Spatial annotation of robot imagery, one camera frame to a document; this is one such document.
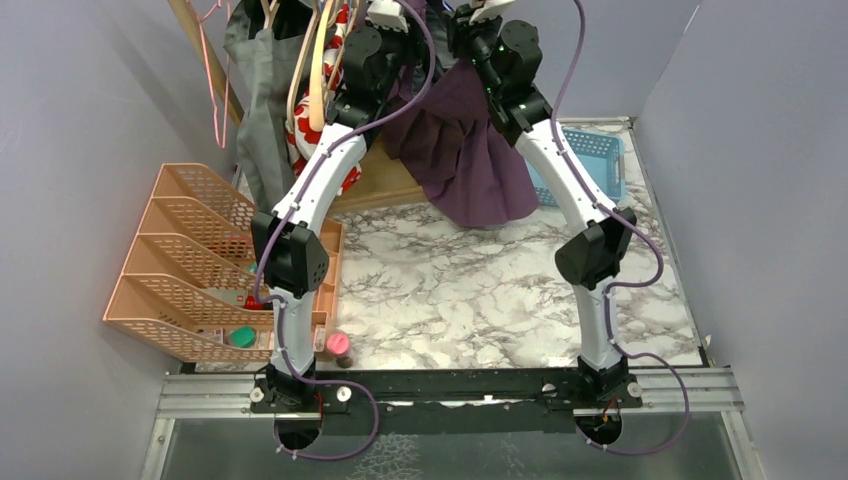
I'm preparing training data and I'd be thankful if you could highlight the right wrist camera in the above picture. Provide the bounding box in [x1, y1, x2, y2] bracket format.
[469, 0, 515, 24]

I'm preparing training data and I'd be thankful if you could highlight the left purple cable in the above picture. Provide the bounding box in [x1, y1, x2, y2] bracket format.
[252, 0, 439, 464]

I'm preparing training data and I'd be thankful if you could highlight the wooden hanger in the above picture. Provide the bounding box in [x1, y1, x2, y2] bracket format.
[286, 0, 335, 131]
[308, 1, 362, 132]
[259, 0, 281, 30]

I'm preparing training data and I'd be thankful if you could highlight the red poppy print cloth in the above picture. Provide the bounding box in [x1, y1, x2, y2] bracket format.
[285, 1, 361, 176]

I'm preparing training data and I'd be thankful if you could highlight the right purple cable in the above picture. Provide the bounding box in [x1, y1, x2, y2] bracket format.
[549, 0, 692, 458]

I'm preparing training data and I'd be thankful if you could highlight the pink capped bottle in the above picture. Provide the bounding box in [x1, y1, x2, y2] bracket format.
[325, 332, 354, 369]

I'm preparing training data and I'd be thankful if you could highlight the peach compartment tray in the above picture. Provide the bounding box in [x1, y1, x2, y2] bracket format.
[254, 218, 346, 363]

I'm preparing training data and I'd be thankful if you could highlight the blue plastic basket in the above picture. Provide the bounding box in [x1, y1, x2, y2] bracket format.
[562, 127, 626, 204]

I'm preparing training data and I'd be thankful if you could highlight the peach plastic file organizer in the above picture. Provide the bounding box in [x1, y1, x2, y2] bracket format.
[103, 163, 273, 363]

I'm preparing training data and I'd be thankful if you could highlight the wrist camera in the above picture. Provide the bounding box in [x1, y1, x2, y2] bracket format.
[469, 0, 515, 24]
[366, 0, 409, 33]

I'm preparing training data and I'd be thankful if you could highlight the grey skirt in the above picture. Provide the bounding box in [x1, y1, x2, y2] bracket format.
[224, 1, 313, 213]

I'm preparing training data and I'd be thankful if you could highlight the purple cable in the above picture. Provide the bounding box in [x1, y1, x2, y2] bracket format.
[549, 0, 692, 458]
[252, 0, 439, 464]

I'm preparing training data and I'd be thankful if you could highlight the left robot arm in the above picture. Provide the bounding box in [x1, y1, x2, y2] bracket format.
[250, 27, 436, 415]

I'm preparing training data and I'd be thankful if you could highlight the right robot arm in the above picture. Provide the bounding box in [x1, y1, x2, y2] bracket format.
[446, 5, 636, 407]

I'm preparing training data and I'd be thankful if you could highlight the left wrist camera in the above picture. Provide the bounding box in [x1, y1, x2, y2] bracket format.
[366, 0, 409, 33]

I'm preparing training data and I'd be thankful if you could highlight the wooden clothes rack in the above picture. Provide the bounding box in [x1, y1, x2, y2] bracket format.
[168, 0, 426, 214]

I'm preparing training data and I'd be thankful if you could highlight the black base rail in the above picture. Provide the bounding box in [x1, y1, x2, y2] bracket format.
[248, 366, 642, 439]

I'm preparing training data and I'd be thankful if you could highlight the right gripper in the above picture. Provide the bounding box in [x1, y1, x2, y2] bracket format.
[440, 4, 503, 100]

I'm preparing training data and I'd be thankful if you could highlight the pink wire hanger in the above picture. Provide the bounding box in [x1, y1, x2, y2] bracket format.
[184, 0, 233, 150]

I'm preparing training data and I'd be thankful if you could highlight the purple cloth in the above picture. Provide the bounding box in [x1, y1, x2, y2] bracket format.
[381, 0, 541, 231]

